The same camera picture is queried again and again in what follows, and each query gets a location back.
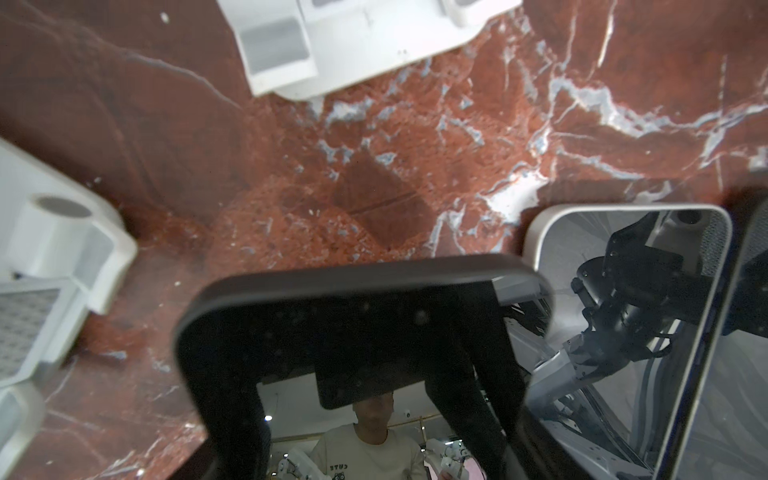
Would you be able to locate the black phone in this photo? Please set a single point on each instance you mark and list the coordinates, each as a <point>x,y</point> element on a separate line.
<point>721,432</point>

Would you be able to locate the white small phone stand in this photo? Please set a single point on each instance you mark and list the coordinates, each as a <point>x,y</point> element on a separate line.
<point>299,50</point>

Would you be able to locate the white folding phone stand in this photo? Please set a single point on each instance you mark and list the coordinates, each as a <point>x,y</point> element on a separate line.
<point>65,252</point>

